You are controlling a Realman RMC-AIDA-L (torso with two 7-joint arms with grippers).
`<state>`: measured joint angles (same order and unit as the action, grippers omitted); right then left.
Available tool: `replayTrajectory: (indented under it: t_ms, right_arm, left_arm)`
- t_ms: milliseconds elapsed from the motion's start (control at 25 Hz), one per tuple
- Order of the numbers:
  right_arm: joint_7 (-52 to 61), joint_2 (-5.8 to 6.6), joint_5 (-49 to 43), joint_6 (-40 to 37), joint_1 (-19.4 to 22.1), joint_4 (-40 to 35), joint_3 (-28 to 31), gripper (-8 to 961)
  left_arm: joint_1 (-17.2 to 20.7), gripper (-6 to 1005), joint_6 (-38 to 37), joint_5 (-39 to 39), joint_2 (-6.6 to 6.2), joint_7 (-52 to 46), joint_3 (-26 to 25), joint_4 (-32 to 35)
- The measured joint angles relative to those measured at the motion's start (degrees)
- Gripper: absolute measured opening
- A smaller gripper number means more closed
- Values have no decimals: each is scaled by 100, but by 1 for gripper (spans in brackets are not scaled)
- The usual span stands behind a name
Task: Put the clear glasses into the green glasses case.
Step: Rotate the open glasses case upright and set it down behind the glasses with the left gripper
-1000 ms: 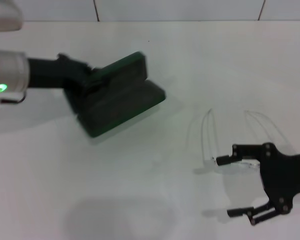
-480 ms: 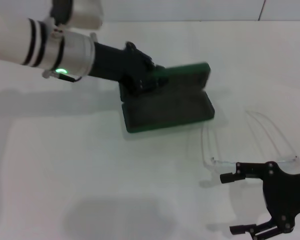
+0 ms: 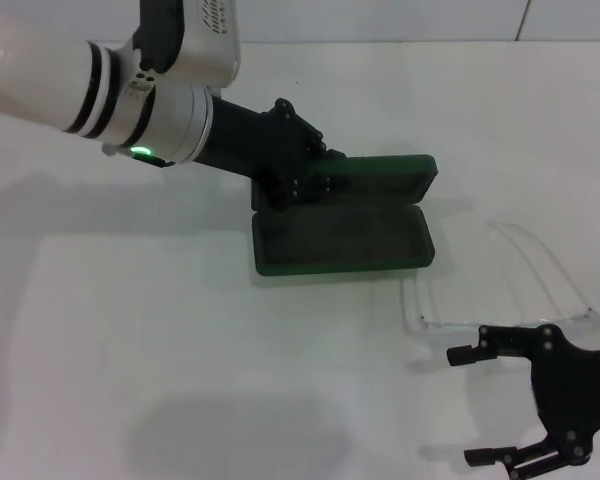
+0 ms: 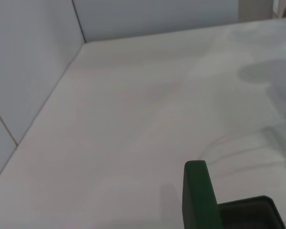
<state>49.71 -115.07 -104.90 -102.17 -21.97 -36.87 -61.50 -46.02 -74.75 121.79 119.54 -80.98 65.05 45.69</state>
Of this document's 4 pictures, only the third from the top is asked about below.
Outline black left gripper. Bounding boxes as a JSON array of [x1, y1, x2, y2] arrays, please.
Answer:
[[194, 94, 352, 209]]

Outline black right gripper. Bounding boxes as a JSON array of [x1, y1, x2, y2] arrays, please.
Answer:
[[447, 323, 600, 480]]

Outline dark green glasses case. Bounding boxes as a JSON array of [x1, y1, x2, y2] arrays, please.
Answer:
[[249, 153, 439, 277]]

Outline clear white glasses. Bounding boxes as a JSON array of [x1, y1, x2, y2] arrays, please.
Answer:
[[402, 219, 600, 351]]

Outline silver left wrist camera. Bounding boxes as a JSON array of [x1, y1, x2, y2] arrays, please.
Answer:
[[134, 0, 244, 89]]

